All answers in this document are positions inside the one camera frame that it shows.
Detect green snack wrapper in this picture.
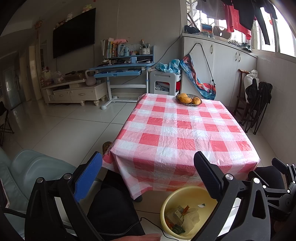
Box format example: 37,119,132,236
165,205,184,226

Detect white paper napkin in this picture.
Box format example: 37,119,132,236
182,208,200,233

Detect yellow plastic trash bin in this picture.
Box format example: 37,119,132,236
160,186,218,240

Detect person's left hand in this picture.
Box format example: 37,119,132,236
113,233,162,241

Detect light blue sofa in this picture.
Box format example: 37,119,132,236
1,150,76,240

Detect black folding chair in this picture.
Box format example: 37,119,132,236
242,78,273,135

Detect red white checkered tablecloth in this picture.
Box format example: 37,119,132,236
103,94,260,198

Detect dark wicker fruit basket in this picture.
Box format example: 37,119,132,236
176,93,202,106

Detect wooden chair with white bag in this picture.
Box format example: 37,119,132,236
233,69,259,119

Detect right round yellow mango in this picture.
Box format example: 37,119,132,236
191,97,202,105

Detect cream tv stand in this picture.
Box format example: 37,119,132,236
42,79,107,106

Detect colourful fabric kite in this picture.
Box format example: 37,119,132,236
180,54,216,100

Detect left yellow mango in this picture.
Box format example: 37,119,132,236
179,97,192,104

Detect rear yellow mango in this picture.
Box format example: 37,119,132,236
177,93,188,98

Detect pink kettlebell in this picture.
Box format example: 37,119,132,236
85,70,97,86

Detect crumpled blue plastic bag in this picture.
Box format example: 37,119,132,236
155,59,181,75

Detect white plastic stool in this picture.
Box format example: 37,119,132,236
149,71,181,96

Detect blue children's study desk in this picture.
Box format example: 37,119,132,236
85,45,156,110

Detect row of books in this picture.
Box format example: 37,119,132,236
100,38,128,59

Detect hanging red shirt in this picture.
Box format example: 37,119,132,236
224,4,251,40

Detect hanging black clothes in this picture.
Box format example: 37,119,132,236
222,0,277,45

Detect white wall cabinet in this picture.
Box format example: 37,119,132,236
182,34,257,109

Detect wall mounted black television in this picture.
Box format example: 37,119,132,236
52,8,96,58

